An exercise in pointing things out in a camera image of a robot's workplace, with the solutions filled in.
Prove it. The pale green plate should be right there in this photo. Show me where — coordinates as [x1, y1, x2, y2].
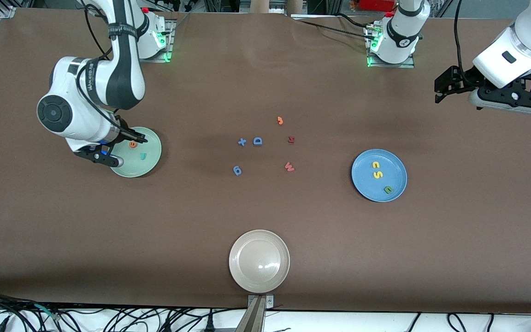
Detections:
[109, 127, 162, 178]

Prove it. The red box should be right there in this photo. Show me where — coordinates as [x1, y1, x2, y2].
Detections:
[360, 0, 395, 12]

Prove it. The blue plate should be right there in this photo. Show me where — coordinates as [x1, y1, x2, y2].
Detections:
[351, 148, 408, 202]

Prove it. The beige plate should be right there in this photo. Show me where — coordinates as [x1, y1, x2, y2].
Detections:
[229, 230, 290, 294]

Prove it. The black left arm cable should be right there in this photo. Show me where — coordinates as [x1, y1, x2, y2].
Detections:
[453, 0, 471, 88]

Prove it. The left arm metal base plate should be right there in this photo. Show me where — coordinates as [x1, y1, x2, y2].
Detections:
[365, 23, 416, 69]

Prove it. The thin black table cable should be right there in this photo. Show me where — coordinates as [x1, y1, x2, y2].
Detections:
[332, 12, 374, 29]
[299, 18, 372, 37]

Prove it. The teal floor cable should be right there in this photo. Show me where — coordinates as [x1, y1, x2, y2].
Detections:
[34, 303, 61, 321]

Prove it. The aluminium camera mount post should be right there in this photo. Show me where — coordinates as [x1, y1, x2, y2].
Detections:
[236, 294, 275, 332]

